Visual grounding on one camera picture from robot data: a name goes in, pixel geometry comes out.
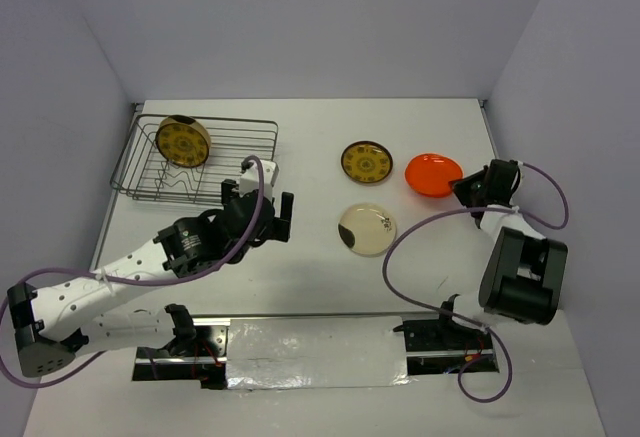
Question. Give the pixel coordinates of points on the yellow plate brown rim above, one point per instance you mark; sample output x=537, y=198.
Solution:
x=183, y=141

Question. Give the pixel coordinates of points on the yellow patterned plate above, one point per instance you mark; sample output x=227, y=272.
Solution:
x=366, y=162

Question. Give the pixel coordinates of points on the silver foil sheet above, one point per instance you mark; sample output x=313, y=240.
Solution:
x=313, y=353

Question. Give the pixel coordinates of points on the orange plate front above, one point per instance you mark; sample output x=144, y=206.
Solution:
x=431, y=175

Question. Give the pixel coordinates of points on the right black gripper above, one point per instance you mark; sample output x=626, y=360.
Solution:
x=461, y=186

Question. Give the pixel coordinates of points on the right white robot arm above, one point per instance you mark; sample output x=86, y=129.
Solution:
x=523, y=278

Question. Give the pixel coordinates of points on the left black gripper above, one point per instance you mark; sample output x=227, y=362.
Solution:
x=281, y=224

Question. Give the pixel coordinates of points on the pink floral plate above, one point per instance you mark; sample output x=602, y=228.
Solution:
x=367, y=229

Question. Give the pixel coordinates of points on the black metal base rail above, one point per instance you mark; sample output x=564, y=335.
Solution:
x=433, y=347

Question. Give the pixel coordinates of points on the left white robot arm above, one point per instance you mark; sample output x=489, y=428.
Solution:
x=55, y=325

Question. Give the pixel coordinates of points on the metal wire dish rack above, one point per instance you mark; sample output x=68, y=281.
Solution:
x=141, y=173

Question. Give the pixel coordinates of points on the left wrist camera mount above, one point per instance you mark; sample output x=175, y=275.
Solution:
x=254, y=171

